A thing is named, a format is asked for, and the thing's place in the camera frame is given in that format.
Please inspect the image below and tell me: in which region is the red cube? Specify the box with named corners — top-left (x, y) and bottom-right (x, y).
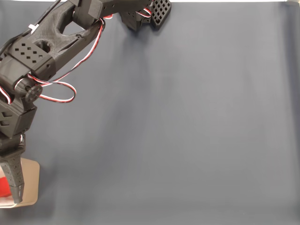
top-left (0, 177), bottom-right (13, 198)

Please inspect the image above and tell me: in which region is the beige box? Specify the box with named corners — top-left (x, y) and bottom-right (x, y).
top-left (0, 158), bottom-right (40, 208)

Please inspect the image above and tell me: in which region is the grey table mat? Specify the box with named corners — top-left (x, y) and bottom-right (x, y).
top-left (0, 1), bottom-right (300, 225)

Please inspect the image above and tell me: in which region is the white flat servo cable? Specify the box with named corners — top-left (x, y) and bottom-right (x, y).
top-left (0, 85), bottom-right (12, 105)

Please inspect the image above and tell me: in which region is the red white black servo wire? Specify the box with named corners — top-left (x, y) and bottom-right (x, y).
top-left (27, 13), bottom-right (114, 104)

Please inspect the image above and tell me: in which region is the black camera cable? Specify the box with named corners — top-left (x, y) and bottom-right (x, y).
top-left (0, 0), bottom-right (64, 56)

